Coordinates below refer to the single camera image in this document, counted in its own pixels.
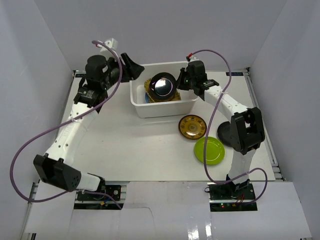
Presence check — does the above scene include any yellow patterned plate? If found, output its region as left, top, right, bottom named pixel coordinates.
left=147, top=78, right=181, bottom=103
left=178, top=114, right=207, bottom=140

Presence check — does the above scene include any fan-shaped bamboo woven tray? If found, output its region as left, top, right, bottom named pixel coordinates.
left=142, top=77, right=182, bottom=103

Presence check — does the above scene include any black plate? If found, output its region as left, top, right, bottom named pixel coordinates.
left=148, top=72, right=177, bottom=101

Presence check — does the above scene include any blue plate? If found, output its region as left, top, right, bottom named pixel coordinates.
left=145, top=92, right=152, bottom=104

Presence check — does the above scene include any lime green plate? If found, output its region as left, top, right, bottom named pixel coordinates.
left=193, top=136, right=226, bottom=166

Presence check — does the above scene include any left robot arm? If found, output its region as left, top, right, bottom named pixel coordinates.
left=33, top=53, right=145, bottom=200

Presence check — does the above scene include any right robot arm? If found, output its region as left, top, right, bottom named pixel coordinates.
left=176, top=60, right=265, bottom=200

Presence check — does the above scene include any white plastic bin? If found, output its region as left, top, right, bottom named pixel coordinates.
left=129, top=61, right=200, bottom=118

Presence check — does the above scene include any black glossy bowl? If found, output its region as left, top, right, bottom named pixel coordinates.
left=216, top=121, right=232, bottom=148

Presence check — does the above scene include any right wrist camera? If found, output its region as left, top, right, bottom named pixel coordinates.
left=186, top=53, right=199, bottom=63

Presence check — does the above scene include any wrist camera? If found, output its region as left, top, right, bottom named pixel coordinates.
left=186, top=53, right=199, bottom=63
left=100, top=38, right=118, bottom=53

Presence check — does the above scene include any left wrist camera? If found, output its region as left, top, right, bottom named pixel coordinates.
left=100, top=38, right=118, bottom=53

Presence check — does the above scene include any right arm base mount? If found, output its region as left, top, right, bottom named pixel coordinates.
left=204, top=183, right=258, bottom=213

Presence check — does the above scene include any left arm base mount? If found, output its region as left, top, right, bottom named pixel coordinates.
left=74, top=184, right=126, bottom=211

